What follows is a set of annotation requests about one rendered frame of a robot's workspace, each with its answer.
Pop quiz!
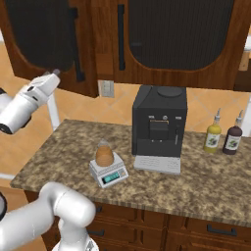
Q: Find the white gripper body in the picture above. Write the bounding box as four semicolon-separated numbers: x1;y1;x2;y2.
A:
33;72;62;98

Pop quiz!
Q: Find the open wooden cabinet door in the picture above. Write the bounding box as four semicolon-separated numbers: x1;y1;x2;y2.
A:
0;0;100;99

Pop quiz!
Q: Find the amber honey bottle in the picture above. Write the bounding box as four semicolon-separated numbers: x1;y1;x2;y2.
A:
94;138;116;168

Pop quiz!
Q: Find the white digital scale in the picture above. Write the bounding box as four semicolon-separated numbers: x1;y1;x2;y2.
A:
88;151;129;189

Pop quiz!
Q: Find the closed wooden cabinet door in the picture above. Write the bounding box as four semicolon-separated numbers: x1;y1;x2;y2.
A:
112;0;251;91

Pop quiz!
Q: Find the yellow oil bottle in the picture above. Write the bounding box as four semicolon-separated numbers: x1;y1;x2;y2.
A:
202;108;223;155

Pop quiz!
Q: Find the dark brown sauce bottle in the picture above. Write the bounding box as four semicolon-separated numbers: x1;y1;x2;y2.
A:
222;109;244;156

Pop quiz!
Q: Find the black coffee machine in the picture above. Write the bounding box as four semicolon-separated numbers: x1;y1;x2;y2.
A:
131;84;188;176

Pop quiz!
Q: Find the wooden drawer front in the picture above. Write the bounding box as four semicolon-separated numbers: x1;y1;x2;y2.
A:
167;214;251;244
92;201;169;230

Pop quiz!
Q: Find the black handle of open door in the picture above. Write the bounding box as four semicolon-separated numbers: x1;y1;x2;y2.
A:
68;7;86;83

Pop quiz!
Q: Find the white wall outlet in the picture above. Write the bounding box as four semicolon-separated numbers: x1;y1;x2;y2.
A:
98;79;116;99

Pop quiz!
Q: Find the wooden cabinet frame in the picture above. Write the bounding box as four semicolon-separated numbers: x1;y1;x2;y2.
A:
90;0;116;82

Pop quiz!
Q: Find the black handle of closed door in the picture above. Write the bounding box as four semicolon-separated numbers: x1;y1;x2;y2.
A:
117;3;127;72

